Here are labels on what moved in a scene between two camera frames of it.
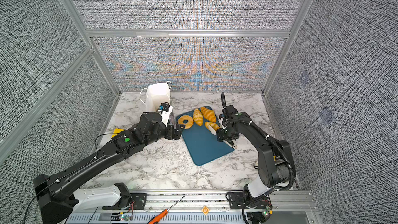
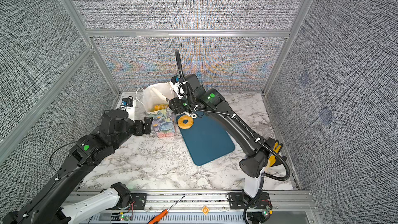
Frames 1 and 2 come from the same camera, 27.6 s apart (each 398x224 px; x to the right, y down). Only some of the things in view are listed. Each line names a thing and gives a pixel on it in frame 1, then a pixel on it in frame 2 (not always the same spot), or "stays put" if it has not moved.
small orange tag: [205, 210] stays put
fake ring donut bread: [187, 125] stays put
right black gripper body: [225, 134] → [184, 104]
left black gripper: [171, 135] → [140, 124]
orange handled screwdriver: [162, 214] stays put
